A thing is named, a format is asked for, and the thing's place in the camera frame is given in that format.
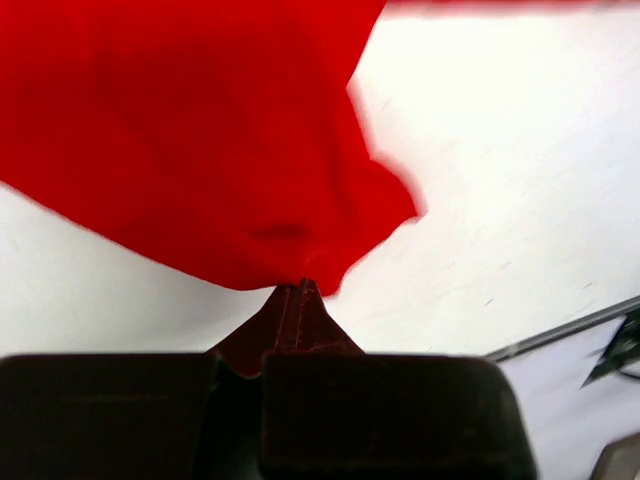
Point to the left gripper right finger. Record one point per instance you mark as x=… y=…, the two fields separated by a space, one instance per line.
x=332 y=413

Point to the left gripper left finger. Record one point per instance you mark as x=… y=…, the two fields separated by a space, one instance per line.
x=139 y=416

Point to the red t shirt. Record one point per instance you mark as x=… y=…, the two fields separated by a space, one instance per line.
x=218 y=138

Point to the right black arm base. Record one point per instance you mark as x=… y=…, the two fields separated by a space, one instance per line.
x=622 y=350

